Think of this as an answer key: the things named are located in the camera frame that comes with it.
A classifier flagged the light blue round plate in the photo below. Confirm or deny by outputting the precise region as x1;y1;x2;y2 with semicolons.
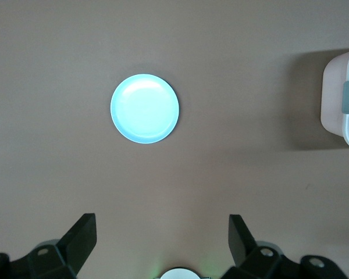
109;74;181;144

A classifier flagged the white lidded storage box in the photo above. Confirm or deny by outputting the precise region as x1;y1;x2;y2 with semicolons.
320;43;349;152

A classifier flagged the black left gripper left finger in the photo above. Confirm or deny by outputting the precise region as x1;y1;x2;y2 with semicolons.
0;213;98;279

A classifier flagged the brown table cover mat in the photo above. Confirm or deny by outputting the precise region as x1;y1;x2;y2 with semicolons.
0;0;349;279

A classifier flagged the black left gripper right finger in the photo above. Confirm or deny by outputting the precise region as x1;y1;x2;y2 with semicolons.
220;214;348;279

